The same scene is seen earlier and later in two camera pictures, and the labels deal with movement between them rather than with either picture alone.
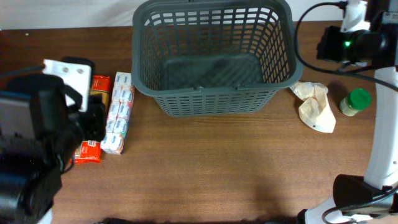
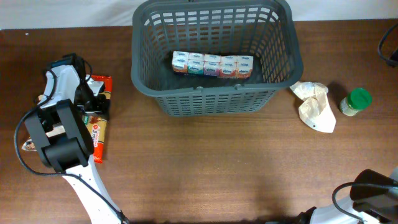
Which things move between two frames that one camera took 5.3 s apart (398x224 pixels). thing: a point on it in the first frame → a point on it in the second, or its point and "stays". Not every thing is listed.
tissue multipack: [121, 102] → [236, 66]
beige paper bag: [314, 111] stays
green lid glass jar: [357, 99] stays
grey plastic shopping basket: [215, 57] stays
